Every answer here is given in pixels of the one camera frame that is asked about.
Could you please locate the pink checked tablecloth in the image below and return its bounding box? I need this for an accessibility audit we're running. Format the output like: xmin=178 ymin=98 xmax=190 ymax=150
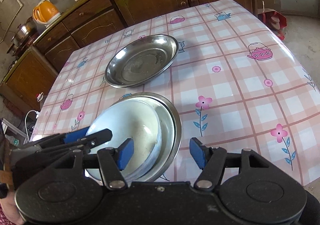
xmin=31 ymin=0 xmax=320 ymax=188

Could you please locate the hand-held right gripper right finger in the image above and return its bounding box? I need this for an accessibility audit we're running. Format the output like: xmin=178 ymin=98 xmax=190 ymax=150
xmin=189 ymin=137 xmax=267 ymax=190

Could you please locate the orange electric kettle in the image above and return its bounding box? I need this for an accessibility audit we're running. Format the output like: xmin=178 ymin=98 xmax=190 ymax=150
xmin=33 ymin=0 xmax=62 ymax=28

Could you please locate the red black induction cooker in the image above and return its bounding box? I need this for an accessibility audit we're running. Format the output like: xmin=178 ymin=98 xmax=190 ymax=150
xmin=6 ymin=32 xmax=40 ymax=55

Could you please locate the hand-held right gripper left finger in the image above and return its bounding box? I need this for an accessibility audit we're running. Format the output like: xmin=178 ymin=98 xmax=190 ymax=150
xmin=61 ymin=138 xmax=135 ymax=190

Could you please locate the person's left hand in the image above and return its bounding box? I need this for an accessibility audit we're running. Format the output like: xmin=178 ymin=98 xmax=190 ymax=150
xmin=0 ymin=185 xmax=27 ymax=225

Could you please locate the large steel plate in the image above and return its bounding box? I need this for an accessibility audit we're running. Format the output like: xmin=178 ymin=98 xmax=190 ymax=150
xmin=104 ymin=35 xmax=179 ymax=88

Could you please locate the red bag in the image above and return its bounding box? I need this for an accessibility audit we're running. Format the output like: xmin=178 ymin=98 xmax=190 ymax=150
xmin=257 ymin=10 xmax=288 ymax=41

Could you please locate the wooden single-door cabinet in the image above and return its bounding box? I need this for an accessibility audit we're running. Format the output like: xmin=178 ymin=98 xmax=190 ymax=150
xmin=0 ymin=47 xmax=59 ymax=113

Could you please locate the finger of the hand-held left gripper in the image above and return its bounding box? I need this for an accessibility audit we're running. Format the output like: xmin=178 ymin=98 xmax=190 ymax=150
xmin=40 ymin=129 xmax=113 ymax=155
xmin=30 ymin=127 xmax=90 ymax=149

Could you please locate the white wall conduit pipe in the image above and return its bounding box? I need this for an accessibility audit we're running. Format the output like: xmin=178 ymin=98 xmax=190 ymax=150
xmin=4 ymin=0 xmax=24 ymax=38

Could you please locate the steel pot with lid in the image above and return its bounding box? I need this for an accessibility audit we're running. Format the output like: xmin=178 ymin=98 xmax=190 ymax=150
xmin=11 ymin=16 xmax=38 ymax=45

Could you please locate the large white bowl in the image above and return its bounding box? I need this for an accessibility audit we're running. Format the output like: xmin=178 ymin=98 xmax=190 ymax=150
xmin=86 ymin=98 xmax=162 ymax=182

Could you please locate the white charging cable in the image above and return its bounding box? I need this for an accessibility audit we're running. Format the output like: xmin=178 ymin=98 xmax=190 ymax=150
xmin=24 ymin=109 xmax=40 ymax=138

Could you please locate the wooden drawer cabinet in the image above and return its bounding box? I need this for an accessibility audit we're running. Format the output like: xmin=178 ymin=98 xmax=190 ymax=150
xmin=34 ymin=0 xmax=125 ymax=70

